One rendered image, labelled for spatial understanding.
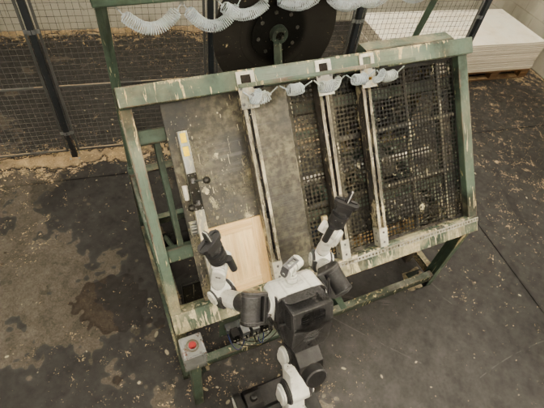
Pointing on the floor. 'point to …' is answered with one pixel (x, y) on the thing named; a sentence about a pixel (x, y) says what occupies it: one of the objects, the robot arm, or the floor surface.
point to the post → (197, 385)
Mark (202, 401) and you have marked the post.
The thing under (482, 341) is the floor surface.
